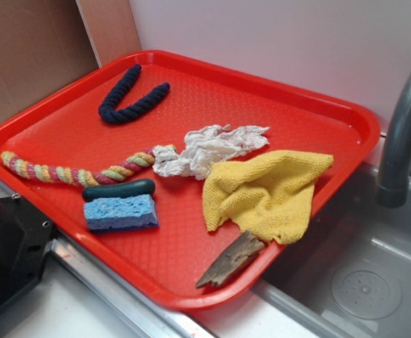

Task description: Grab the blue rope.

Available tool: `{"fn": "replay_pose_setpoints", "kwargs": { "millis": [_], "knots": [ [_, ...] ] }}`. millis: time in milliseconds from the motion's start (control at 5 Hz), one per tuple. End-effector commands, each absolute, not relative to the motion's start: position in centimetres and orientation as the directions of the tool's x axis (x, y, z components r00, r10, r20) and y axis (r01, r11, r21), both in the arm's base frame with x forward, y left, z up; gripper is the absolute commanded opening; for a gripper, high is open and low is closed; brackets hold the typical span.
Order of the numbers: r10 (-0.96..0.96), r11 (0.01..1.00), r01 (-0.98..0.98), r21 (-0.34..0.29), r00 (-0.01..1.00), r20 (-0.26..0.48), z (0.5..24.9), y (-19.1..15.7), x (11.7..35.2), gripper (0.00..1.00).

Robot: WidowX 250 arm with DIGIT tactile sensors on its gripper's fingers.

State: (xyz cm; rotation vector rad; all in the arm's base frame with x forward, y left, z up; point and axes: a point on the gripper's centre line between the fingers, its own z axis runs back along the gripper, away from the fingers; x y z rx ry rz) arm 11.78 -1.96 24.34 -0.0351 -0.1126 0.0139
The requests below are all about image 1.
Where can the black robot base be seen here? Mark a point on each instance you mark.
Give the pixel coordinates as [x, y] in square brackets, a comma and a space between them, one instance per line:
[25, 240]

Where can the blue sponge with green handle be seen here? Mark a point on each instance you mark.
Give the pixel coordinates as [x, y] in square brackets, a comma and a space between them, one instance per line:
[119, 207]

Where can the grey driftwood piece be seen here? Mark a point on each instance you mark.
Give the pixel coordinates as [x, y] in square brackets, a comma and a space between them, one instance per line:
[237, 256]

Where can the crumpled white paper towel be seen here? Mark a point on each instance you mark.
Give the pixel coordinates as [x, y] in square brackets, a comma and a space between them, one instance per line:
[206, 147]

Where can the grey toy faucet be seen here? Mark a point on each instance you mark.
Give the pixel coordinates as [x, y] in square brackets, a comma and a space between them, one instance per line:
[395, 166]

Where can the brown cardboard panel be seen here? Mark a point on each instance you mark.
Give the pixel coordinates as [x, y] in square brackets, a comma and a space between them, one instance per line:
[46, 45]

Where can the grey plastic sink basin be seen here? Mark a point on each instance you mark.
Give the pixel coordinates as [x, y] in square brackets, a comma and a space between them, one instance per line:
[350, 275]

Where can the red plastic tray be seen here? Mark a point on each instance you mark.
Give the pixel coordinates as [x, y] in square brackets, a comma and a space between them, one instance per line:
[165, 262]

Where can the yellow microfibre cloth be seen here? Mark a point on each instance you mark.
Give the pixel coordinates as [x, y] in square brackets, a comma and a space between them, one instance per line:
[269, 195]

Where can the silver metal rail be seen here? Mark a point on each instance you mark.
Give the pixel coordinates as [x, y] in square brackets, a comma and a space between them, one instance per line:
[80, 297]

